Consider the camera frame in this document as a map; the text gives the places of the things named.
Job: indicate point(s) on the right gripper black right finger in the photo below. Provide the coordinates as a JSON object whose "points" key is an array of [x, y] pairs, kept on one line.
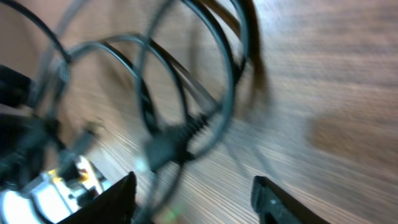
{"points": [[274, 205]]}

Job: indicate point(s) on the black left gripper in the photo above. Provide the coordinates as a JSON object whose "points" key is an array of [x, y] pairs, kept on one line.
{"points": [[25, 137]]}

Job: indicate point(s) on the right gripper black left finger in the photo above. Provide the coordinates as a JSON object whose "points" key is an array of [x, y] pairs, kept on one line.
{"points": [[115, 205]]}

